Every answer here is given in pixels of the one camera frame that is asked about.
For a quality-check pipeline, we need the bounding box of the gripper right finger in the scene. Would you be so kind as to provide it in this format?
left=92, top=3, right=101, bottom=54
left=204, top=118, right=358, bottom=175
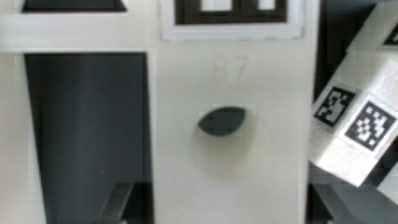
left=307, top=182, right=398, bottom=224

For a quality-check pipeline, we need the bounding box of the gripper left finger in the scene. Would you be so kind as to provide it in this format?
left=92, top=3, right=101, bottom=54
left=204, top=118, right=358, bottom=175
left=95, top=183, right=133, bottom=224

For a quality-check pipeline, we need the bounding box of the white chair seat part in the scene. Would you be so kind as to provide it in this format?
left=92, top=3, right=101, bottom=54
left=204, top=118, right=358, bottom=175
left=307, top=0, right=398, bottom=204

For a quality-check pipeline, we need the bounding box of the white chair back frame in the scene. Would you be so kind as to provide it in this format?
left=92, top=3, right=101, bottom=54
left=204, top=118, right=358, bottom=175
left=0, top=0, right=319, bottom=224

